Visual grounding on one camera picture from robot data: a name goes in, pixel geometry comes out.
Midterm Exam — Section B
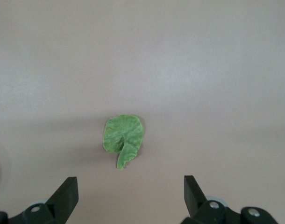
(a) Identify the green lettuce leaf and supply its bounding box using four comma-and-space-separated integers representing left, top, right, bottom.
102, 114, 144, 170

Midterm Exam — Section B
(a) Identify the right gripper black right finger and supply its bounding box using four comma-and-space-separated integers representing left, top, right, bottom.
183, 175, 278, 224

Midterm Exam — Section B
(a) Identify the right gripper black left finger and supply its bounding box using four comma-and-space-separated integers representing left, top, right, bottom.
0, 176, 79, 224

